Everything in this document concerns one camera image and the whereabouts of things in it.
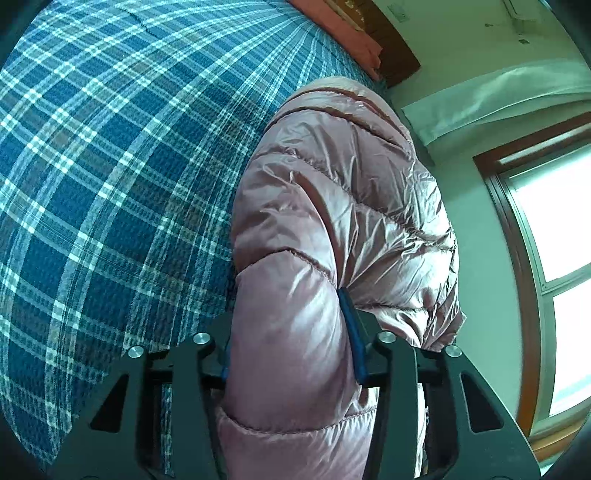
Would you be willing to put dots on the window with white frame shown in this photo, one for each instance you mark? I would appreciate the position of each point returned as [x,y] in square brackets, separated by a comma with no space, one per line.
[549,258]

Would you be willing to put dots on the red pillow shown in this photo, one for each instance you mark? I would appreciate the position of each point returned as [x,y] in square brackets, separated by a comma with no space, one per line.
[341,32]

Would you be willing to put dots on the white curtain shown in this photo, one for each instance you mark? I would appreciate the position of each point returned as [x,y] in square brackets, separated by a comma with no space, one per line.
[498,97]

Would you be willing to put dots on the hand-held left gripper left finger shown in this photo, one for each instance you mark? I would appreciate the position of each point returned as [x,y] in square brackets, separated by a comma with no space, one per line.
[212,350]

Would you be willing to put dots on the brown wooden headboard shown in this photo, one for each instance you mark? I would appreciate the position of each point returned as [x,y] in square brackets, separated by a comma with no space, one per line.
[383,41]

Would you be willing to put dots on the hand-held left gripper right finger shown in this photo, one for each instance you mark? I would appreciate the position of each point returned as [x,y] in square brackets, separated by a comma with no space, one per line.
[353,332]

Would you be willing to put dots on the pink puffer jacket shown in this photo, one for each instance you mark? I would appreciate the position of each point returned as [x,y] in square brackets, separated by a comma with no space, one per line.
[341,221]

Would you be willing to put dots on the white wall socket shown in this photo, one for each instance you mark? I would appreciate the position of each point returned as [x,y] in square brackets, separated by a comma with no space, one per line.
[398,12]

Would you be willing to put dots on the blue plaid bed sheet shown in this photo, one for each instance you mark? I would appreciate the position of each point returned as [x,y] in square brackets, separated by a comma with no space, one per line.
[115,161]

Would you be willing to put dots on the white wall air conditioner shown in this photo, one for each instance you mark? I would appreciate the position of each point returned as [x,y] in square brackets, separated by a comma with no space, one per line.
[526,14]

